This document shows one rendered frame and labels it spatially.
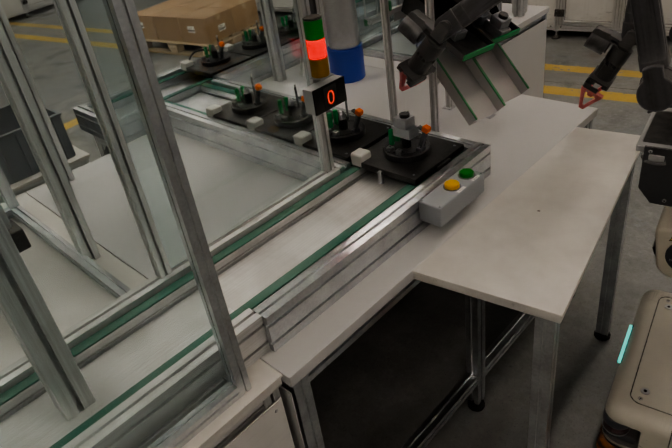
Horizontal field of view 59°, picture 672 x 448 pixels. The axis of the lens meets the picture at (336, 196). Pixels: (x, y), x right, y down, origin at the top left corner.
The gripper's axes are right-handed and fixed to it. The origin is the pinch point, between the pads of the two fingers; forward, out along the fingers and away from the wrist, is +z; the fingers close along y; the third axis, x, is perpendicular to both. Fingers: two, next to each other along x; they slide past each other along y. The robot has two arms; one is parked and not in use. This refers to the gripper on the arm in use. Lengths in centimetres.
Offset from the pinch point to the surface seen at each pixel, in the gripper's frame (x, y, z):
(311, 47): -19.3, 21.8, -6.2
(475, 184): 33.7, 2.6, 1.2
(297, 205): 7.0, 36.7, 23.6
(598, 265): 94, -97, 74
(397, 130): 7.2, 2.4, 10.3
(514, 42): -12, -149, 61
